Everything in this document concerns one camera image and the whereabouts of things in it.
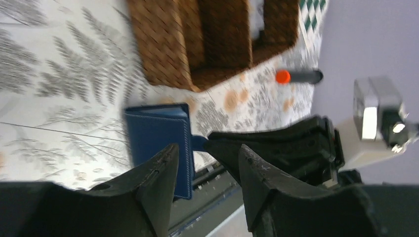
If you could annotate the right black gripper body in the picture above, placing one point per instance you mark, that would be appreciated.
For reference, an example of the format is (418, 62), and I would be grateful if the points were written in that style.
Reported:
(322, 170)

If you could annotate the black marker orange cap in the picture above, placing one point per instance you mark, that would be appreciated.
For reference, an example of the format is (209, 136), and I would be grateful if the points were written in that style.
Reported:
(306, 76)

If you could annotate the blue leather card holder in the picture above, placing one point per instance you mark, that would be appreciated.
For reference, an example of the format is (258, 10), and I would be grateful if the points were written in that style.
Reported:
(151, 128)

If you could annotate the green white chessboard mat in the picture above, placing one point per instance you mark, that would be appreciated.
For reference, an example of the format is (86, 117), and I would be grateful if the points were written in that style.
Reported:
(311, 14)

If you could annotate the floral table mat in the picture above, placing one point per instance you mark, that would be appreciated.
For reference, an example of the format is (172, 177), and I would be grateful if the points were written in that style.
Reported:
(68, 68)

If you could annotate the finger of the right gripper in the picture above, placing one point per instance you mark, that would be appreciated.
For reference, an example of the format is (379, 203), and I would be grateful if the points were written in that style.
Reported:
(301, 145)

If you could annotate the woven wicker divided basket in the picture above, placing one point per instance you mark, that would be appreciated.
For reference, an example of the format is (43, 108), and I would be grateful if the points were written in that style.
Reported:
(197, 44)

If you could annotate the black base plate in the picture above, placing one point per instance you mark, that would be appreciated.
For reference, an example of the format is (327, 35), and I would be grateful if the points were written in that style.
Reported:
(215, 198)

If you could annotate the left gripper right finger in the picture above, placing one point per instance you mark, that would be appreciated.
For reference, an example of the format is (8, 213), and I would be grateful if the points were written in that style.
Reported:
(280, 205)

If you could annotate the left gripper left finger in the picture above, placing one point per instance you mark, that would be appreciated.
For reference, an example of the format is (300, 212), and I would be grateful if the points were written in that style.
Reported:
(135, 204)

